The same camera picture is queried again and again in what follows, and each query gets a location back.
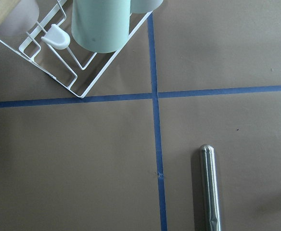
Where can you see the mint green cup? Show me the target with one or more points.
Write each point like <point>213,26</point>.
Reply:
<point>100,26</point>

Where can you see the grey-green cup top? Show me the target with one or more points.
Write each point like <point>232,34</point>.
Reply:
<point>144,6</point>

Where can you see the white-grey cup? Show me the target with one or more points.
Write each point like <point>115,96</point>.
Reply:
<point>22,18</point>

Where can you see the steel muddler black tip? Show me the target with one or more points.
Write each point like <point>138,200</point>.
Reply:
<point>210,188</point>

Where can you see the white wire cup rack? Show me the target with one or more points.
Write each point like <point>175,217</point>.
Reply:
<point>31,69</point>

